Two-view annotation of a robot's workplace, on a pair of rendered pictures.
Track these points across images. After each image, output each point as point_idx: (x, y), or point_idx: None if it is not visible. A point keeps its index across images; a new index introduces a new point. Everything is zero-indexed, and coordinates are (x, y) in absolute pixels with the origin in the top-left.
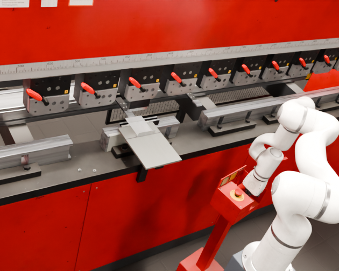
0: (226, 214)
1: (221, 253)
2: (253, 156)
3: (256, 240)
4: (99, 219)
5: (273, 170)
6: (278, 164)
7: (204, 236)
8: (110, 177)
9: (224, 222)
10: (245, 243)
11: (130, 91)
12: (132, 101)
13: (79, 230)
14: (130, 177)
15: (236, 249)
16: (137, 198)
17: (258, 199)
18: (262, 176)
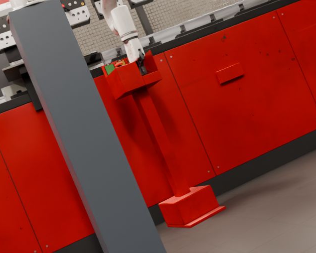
0: (119, 89)
1: (233, 195)
2: (113, 29)
3: (284, 170)
4: (25, 164)
5: (125, 20)
6: (124, 13)
7: (216, 196)
8: (3, 110)
9: (142, 111)
10: (267, 178)
11: None
12: (7, 54)
13: (9, 179)
14: (27, 108)
15: (254, 185)
16: None
17: (155, 68)
18: (123, 33)
